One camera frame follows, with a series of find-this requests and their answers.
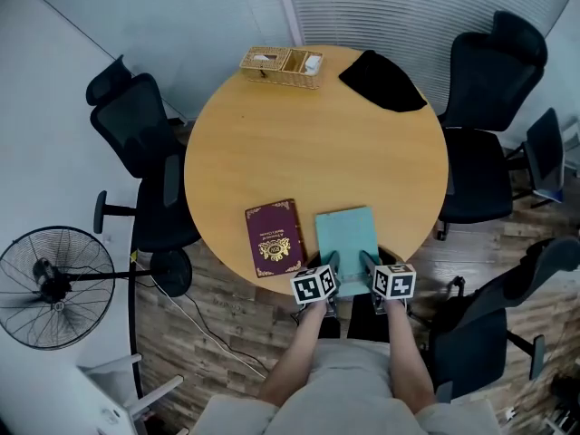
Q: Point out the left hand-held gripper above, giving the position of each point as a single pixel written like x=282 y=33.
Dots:
x=312 y=286

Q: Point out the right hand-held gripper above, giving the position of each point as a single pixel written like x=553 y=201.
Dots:
x=394 y=283

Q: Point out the light blue book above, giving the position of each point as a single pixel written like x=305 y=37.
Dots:
x=346 y=234

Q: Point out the maroon gold-patterned book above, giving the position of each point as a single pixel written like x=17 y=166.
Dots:
x=274 y=238

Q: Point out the person's right forearm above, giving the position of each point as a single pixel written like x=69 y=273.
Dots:
x=408 y=356

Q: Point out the person's left forearm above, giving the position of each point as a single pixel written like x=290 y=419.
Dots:
x=294 y=356

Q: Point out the person's black trousers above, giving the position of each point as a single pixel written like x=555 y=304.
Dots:
x=367 y=320

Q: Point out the person's beige shirt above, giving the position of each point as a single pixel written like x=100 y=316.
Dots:
x=349 y=397

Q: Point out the black cloth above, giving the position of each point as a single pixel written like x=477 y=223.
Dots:
x=380 y=82

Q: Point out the wicker tissue basket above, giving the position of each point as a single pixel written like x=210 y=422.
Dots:
x=276 y=73

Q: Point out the white tissue pack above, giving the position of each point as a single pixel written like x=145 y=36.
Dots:
x=313 y=64

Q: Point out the white window blind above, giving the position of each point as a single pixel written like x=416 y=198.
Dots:
x=399 y=7

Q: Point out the white rack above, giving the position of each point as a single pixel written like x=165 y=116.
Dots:
x=113 y=401

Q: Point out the black standing floor fan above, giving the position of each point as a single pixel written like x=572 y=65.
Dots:
x=54 y=288

